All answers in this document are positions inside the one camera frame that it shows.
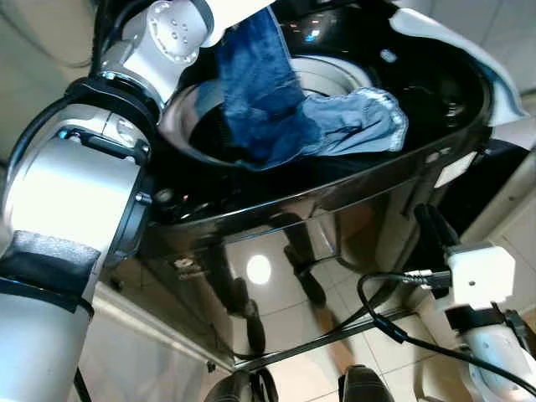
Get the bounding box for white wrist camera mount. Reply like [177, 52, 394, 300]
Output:
[446, 243, 517, 311]
[201, 0, 277, 47]

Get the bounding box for black top-load washing machine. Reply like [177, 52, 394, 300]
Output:
[100, 0, 503, 369]

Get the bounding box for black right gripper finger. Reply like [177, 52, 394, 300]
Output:
[415, 205, 440, 254]
[429, 208, 458, 250]

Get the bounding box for white cloth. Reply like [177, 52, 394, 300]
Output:
[389, 7, 530, 126]

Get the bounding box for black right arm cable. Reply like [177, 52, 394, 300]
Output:
[358, 268, 536, 394]

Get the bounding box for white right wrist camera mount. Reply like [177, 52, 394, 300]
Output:
[446, 243, 517, 311]

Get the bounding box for blue denim jeans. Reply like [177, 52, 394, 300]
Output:
[214, 8, 410, 171]

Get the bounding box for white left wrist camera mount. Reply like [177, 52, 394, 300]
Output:
[201, 0, 277, 47]

